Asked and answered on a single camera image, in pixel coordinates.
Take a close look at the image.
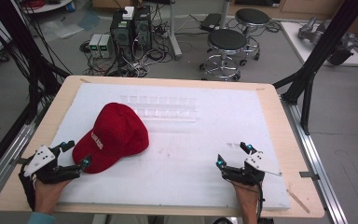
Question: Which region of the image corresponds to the white box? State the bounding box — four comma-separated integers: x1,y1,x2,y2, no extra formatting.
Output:
122,6,135,21

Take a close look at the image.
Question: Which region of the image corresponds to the black round stool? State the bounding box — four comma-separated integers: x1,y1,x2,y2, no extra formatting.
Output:
234,7,271,67
200,28,249,83

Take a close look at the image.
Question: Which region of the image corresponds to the white foam sheet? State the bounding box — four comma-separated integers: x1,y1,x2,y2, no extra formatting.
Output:
50,82,292,210

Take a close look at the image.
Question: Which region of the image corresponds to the aluminium rail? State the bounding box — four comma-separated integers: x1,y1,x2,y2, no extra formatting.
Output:
280,98,350,224
0,105,45,207

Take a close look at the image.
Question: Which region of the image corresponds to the round white table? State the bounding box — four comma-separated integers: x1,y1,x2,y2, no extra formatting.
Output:
20,0,75,14

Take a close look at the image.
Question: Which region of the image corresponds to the person's left hand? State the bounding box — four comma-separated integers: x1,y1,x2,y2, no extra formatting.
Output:
33,178,73,215

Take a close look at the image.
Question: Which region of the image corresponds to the clear plastic sheet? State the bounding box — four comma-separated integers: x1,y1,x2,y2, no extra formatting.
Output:
39,19,86,40

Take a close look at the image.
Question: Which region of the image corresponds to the person's right hand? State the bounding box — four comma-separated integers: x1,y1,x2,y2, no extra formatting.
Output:
230,182,260,213

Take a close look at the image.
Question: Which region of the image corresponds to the clear acrylic compartment rack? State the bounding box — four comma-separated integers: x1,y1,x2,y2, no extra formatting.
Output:
118,94,199,122

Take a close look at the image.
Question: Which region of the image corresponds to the grey power supply unit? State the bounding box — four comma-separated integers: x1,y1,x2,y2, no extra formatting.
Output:
99,34,115,60
88,33,103,59

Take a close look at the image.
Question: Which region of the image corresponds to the grey metal stand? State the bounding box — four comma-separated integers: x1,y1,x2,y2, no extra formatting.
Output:
167,0,184,61

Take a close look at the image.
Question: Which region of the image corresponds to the thin wooden stick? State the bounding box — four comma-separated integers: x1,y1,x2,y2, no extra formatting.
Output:
286,189,310,215

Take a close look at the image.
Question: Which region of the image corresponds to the white platform board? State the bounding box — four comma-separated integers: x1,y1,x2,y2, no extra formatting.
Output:
280,21,358,67

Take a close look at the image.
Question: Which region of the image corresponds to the black computer tower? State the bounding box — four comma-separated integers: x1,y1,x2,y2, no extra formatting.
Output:
109,10,135,62
132,6,153,52

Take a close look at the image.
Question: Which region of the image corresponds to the grey tape strip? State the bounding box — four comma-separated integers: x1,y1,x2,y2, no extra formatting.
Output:
298,171,321,182

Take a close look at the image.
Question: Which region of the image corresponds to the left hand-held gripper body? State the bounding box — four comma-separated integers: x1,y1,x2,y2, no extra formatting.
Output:
22,145,83,185

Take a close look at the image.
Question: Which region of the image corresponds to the black frame post with cables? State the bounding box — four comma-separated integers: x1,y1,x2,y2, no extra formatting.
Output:
0,0,72,126

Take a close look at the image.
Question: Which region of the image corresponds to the black flat box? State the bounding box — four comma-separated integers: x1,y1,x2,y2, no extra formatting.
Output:
199,12,223,33

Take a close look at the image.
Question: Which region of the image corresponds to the red baseball cap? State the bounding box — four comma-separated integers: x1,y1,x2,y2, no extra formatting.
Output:
72,102,150,175

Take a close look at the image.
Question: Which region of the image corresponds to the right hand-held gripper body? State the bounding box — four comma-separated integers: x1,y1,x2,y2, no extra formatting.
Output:
221,150,282,187

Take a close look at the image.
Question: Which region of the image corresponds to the tangle of floor cables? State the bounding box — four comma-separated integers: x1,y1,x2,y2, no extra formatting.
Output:
79,18,175,78

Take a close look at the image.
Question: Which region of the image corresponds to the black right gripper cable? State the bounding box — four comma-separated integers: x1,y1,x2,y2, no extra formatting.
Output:
253,173,266,224

